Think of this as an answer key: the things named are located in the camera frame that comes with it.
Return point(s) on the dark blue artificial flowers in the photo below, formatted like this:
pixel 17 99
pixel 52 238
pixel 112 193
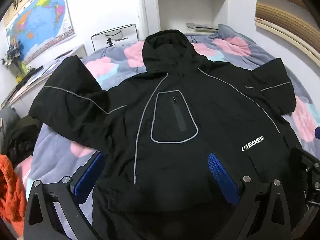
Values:
pixel 12 52

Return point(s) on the white paper shopping bag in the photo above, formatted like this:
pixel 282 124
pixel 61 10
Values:
pixel 115 38

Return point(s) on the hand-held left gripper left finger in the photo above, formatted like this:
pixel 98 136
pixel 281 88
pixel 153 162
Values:
pixel 90 173

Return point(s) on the orange quilted jacket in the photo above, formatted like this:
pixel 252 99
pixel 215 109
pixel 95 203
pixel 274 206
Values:
pixel 11 197

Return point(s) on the grey floral blanket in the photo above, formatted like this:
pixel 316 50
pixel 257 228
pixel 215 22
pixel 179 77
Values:
pixel 110 65

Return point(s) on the white desk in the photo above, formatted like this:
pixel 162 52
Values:
pixel 72 52

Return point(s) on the black hooded jacket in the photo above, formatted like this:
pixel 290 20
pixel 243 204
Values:
pixel 220 110

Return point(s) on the world map poster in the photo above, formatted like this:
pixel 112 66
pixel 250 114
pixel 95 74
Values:
pixel 37 27

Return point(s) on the white bookshelf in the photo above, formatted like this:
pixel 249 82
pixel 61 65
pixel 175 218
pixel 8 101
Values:
pixel 195 7

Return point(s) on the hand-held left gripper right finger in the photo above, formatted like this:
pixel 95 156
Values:
pixel 222 177

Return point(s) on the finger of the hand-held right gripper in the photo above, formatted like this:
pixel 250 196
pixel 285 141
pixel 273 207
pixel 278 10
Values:
pixel 308 177

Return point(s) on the stack of grey books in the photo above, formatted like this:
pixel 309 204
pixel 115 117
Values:
pixel 200 27

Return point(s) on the dark clothes pile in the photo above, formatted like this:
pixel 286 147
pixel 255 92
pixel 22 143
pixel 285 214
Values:
pixel 18 135

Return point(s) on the curved wooden slat headboard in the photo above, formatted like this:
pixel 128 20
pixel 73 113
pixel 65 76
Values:
pixel 292 17

